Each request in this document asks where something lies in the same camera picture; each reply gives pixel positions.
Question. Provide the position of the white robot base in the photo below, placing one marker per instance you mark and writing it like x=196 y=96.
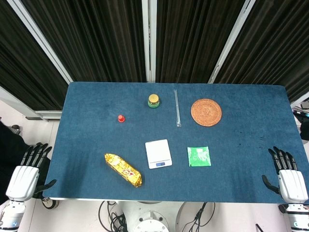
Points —
x=150 y=218

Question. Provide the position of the white aluminium frame post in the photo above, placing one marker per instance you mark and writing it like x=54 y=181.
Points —
x=149 y=41
x=230 y=41
x=38 y=39

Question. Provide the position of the small red cone cap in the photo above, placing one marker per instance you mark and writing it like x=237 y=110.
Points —
x=121 y=118

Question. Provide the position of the green jar with gold lid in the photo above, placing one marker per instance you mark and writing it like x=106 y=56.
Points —
x=154 y=101

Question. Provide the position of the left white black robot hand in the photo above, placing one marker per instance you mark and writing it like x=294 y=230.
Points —
x=23 y=176

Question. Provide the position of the green sachet packet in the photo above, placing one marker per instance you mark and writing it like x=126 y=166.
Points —
x=199 y=156

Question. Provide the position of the clear plastic wrapped straw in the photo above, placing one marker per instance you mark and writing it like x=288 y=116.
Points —
x=177 y=107

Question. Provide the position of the round woven rattan coaster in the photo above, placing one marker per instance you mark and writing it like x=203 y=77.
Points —
x=206 y=112

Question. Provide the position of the white digital kitchen scale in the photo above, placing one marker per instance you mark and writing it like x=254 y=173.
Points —
x=158 y=153

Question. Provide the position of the black pleated curtain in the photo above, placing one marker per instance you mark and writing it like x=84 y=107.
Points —
x=96 y=38

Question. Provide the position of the yellow snack packet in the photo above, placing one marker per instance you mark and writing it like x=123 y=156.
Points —
x=123 y=170

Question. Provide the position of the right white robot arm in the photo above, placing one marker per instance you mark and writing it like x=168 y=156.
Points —
x=298 y=215

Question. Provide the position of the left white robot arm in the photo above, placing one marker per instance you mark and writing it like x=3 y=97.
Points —
x=10 y=215

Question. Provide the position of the black caster wheel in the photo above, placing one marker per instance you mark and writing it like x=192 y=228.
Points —
x=14 y=128
x=51 y=203

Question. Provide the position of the blue felt table mat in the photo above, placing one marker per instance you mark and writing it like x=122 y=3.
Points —
x=169 y=145

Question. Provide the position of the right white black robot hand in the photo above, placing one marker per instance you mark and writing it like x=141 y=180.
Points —
x=291 y=183

